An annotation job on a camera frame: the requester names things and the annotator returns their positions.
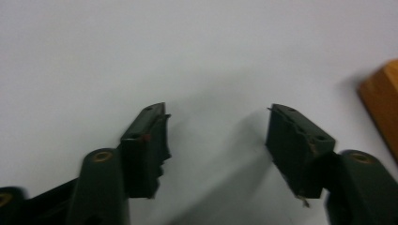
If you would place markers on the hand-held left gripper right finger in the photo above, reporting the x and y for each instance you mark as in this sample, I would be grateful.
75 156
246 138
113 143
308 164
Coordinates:
294 150

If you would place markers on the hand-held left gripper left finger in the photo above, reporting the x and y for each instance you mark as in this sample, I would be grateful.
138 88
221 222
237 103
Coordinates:
142 156

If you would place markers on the orange rectangular box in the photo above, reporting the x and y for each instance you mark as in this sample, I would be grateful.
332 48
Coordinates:
383 103

